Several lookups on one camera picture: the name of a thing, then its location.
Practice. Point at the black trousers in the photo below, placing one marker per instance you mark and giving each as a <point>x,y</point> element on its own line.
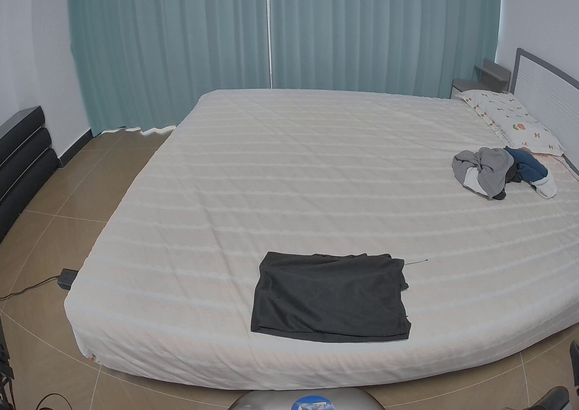
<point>330,299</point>

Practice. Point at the grey bedside table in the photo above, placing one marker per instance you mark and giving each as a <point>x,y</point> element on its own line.
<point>488,75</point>

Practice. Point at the bed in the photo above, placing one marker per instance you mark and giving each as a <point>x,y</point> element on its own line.
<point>294,182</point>

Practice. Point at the blue-green curtain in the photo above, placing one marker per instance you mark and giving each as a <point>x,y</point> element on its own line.
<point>172,37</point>
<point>384,23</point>

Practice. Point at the pile of clothes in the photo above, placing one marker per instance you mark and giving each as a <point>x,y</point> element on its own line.
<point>488,168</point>

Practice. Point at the black chest of drawers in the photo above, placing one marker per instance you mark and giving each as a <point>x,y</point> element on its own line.
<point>22,164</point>

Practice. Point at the black power adapter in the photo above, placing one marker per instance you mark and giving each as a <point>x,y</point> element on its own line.
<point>68,278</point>

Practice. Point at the white printed pillow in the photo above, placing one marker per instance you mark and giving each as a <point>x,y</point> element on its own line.
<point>511,118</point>

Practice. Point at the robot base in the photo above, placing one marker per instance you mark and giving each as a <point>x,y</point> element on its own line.
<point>271,401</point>

